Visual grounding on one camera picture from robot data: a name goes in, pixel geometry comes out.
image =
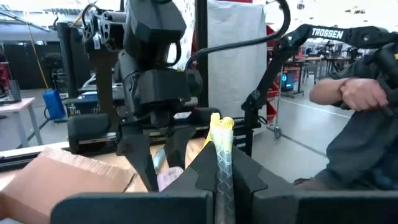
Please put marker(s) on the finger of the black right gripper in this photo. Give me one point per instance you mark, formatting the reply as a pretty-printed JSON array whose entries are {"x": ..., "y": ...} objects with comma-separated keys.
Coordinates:
[
  {"x": 178, "y": 146},
  {"x": 140, "y": 149}
]

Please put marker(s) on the mesh pouch with yellow trim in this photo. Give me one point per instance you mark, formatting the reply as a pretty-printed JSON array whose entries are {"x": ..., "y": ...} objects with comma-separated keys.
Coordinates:
[{"x": 224, "y": 174}]

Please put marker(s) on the grey metal utility knife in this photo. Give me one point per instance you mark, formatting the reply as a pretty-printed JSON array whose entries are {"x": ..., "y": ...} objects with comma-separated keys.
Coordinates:
[{"x": 159, "y": 160}]

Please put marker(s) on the person's hand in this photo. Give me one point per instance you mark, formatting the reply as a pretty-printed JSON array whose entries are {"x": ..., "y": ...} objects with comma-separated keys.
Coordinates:
[{"x": 363, "y": 93}]

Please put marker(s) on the black metal rig frame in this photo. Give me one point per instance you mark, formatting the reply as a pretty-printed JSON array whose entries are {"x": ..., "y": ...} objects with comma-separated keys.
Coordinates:
[{"x": 202, "y": 46}]

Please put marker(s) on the light grey table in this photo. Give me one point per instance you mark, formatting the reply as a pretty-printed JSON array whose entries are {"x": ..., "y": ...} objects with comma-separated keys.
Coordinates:
[{"x": 15, "y": 105}]

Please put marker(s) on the brown cardboard box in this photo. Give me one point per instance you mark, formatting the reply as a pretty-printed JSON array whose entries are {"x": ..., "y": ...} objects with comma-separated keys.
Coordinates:
[{"x": 62, "y": 183}]

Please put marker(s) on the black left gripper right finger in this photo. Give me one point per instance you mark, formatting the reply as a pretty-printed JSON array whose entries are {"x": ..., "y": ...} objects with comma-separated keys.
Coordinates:
[{"x": 295, "y": 208}]

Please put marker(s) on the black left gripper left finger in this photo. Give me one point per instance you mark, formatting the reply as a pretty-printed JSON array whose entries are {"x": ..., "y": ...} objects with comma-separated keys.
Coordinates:
[{"x": 140, "y": 208}]

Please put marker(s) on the person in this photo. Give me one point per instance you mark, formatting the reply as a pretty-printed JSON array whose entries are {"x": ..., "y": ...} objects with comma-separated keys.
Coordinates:
[{"x": 357, "y": 149}]

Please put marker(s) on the pink card pack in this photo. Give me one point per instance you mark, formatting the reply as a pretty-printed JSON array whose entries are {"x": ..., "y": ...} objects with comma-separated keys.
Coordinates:
[{"x": 169, "y": 179}]

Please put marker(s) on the white rolling partition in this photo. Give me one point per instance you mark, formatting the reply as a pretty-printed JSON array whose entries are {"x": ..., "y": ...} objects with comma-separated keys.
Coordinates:
[{"x": 236, "y": 81}]

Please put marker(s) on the blue container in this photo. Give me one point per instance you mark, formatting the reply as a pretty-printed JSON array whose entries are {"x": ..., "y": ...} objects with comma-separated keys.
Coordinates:
[{"x": 54, "y": 104}]

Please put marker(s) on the person's forearm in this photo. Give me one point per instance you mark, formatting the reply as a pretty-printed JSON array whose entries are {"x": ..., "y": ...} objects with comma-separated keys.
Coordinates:
[{"x": 323, "y": 91}]

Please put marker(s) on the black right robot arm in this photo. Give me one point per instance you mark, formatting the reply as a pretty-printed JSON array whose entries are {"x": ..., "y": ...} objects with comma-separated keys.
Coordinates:
[{"x": 104, "y": 31}]

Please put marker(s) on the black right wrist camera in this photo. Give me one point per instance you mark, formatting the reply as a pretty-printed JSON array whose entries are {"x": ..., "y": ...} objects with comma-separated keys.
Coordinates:
[{"x": 152, "y": 28}]

